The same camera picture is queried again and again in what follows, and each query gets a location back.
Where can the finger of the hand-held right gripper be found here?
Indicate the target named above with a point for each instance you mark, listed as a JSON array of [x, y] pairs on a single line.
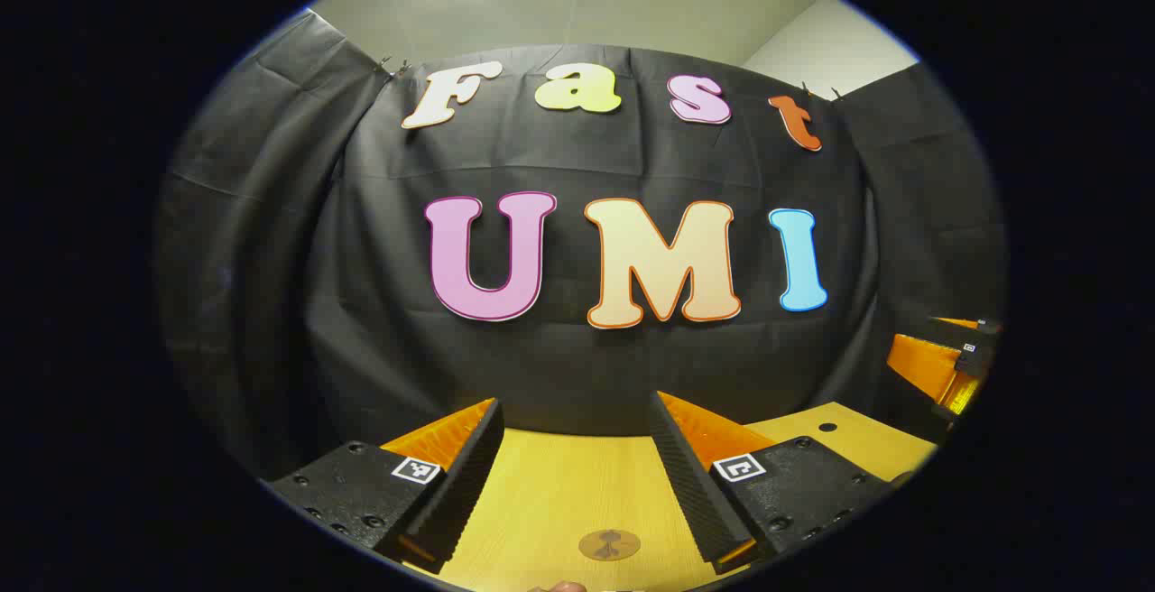
[[979, 327], [920, 365]]

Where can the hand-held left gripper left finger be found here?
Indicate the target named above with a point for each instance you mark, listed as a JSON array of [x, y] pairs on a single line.
[[465, 475]]

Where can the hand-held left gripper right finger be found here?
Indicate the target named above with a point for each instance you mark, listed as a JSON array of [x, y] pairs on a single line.
[[690, 484]]

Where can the round brown coaster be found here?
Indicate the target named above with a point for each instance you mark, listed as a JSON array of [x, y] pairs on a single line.
[[609, 544]]

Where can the black backdrop cloth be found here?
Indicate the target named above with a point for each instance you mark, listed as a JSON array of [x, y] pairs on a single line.
[[559, 357]]

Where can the wooden desktop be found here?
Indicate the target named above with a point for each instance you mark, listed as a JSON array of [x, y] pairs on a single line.
[[568, 493]]

